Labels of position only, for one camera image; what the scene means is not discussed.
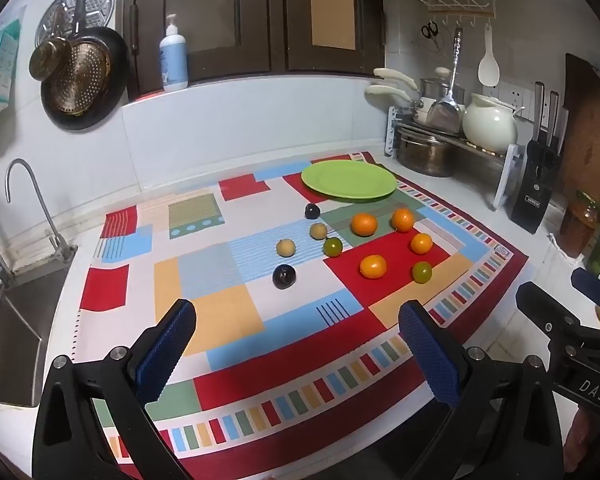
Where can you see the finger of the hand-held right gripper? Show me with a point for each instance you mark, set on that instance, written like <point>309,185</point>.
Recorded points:
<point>590,284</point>
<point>545,307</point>

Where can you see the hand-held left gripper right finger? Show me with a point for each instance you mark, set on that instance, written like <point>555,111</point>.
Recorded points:
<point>430,355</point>

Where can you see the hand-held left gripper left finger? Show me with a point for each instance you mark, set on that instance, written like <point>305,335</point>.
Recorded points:
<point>165,350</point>

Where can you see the green citrus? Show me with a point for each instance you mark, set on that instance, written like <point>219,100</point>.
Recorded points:
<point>422,272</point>
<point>332,246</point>

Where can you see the orange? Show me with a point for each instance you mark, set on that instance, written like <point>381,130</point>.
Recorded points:
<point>364,224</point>
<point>403,219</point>
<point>421,243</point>
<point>373,266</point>

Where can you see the tan round fruit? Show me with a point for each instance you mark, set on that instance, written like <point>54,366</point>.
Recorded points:
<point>318,230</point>
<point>285,247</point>

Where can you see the dark plum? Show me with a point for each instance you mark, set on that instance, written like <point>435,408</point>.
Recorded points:
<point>312,211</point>
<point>284,276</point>

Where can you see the green plate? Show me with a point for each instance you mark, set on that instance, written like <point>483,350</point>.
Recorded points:
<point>347,180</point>

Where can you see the glass jar with red contents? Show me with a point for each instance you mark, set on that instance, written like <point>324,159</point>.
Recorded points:
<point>577,230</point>

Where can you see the patchwork printed tablecloth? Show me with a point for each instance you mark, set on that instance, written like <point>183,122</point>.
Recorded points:
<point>220,310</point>

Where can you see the black knife block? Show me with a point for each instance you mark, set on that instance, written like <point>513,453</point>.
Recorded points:
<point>530,195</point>

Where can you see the steel and white dish rack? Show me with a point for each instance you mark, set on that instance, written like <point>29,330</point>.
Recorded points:
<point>507,175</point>

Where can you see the tall curved steel faucet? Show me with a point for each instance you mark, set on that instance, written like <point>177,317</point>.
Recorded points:
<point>62,247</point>

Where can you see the dark wooden cutting board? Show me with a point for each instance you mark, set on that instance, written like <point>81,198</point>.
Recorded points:
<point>595,135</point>

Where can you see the steel sink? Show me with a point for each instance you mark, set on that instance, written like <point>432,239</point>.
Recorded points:
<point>10,340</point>

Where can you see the white ceramic pot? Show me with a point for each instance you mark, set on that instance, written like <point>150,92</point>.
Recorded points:
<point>487,127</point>

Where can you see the steel stockpot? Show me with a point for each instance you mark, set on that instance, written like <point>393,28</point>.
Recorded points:
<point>425,157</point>

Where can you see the steel spatula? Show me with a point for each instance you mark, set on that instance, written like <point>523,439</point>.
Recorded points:
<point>445,115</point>

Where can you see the white rice paddle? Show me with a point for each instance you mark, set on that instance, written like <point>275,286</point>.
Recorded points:
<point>489,67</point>

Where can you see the red flat pad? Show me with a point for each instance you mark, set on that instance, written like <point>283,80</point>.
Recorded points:
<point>150,94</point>

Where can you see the pot lid with cream knob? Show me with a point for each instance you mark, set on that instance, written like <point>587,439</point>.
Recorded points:
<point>442,72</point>

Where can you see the brass perforated strainer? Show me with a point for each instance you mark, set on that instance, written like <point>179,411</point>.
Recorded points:
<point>80,80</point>

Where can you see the blue white pump bottle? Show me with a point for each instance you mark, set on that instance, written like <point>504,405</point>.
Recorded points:
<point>174,62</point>

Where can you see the dark wooden window sash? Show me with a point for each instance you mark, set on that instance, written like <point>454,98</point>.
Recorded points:
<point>205,60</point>
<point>300,55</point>

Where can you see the black frying pan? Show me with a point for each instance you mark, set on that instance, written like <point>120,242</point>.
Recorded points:
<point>120,60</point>

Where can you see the black scissors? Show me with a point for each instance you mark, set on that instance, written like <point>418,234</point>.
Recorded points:
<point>431,30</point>

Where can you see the small brass ladle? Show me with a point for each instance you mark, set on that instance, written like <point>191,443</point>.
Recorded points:
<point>50,59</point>

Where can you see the round steel steamer rack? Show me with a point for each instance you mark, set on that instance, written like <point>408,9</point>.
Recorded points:
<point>97,5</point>

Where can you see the white wall socket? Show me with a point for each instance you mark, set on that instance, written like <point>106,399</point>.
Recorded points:
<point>512,95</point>

